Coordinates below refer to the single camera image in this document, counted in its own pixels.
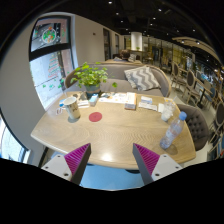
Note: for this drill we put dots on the clear blue-capped water bottle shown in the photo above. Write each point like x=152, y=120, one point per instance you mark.
x=171, y=133

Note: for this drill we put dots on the white napkin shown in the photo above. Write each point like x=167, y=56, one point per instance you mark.
x=161, y=107

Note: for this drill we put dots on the grey white chevron cushion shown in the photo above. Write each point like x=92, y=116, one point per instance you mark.
x=142, y=78

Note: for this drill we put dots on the person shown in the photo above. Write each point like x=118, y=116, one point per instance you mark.
x=125, y=55

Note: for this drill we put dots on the flat round red coaster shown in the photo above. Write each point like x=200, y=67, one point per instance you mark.
x=95, y=116

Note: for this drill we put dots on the blister pill pack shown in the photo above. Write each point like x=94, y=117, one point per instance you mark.
x=59, y=111

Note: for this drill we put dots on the printed menu sheet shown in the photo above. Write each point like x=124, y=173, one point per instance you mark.
x=115, y=98

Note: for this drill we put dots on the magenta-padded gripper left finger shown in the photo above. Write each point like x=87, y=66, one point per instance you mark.
x=75, y=160

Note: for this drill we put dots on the grey tufted armchair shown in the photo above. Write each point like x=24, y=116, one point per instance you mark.
x=196, y=123

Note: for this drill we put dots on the group of ceiling lights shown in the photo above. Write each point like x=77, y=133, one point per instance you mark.
x=159, y=10

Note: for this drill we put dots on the group of dining chairs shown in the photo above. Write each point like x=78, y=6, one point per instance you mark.
x=190, y=81

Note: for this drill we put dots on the white printed mug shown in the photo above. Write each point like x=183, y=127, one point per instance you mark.
x=72, y=108

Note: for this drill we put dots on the clear plastic cup with straw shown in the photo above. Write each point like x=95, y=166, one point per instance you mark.
x=167, y=111

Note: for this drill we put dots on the small white blue packet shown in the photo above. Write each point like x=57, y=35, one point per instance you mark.
x=146, y=100

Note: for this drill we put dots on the green potted plant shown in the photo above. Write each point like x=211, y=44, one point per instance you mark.
x=90, y=76

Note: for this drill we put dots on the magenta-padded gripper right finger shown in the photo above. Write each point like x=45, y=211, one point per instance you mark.
x=148, y=160

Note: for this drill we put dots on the curved grey sofa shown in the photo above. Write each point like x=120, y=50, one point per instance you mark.
x=116, y=71

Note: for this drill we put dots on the small light blue carton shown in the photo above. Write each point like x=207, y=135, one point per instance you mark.
x=93, y=99

